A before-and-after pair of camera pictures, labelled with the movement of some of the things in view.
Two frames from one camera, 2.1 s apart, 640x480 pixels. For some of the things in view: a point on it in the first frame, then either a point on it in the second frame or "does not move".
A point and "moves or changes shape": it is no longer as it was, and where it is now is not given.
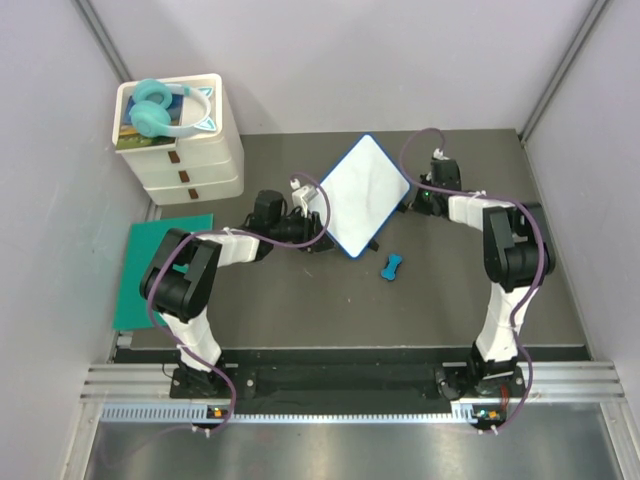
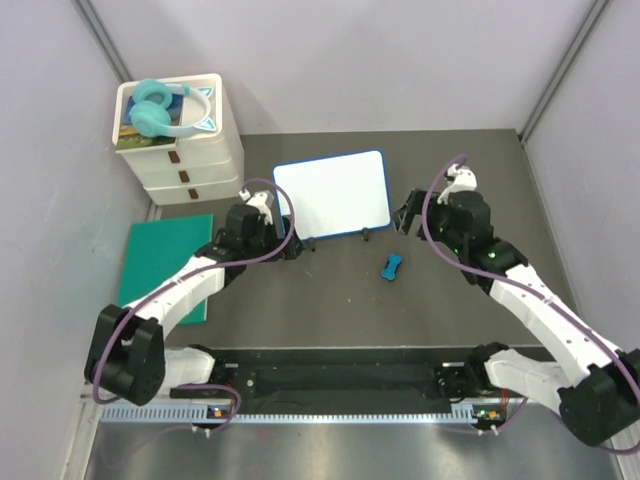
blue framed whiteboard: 365,189 moves or changes shape
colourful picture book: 130,136 does not move
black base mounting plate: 349,381 does not move
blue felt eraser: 389,273 does not move
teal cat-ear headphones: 150,108 does not move
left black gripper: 306,224 to 271,230
